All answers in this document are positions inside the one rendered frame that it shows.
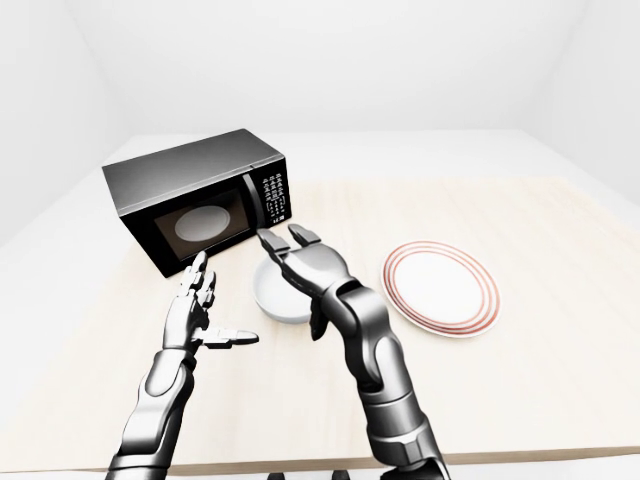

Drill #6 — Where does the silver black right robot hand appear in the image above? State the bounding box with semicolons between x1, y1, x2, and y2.
256;224;354;343

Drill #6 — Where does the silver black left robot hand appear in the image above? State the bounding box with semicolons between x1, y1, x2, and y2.
161;250;260;354

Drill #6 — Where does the white bowl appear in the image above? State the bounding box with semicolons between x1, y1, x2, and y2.
251;257;315;325

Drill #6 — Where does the white plate with red rings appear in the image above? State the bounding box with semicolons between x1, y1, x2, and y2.
382;240;501;339

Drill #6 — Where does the black microwave oven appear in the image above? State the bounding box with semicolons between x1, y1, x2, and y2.
101;128;292;279

